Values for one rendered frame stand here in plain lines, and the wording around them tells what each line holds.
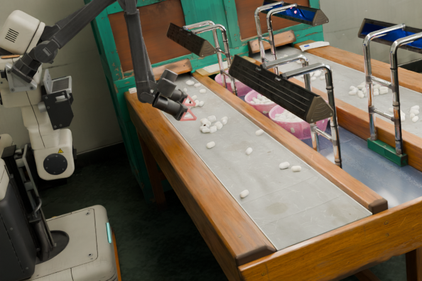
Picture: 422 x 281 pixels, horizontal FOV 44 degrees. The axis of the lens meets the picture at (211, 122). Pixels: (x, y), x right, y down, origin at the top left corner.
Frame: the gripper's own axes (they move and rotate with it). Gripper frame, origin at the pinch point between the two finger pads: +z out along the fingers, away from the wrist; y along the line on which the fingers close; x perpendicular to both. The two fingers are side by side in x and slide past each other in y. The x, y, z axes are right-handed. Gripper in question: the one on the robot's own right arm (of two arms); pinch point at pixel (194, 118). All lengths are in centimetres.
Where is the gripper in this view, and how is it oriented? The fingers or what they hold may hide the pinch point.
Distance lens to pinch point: 223.7
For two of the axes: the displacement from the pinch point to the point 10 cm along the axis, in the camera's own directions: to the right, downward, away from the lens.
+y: -3.2, -2.9, 9.0
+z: 8.2, 3.8, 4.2
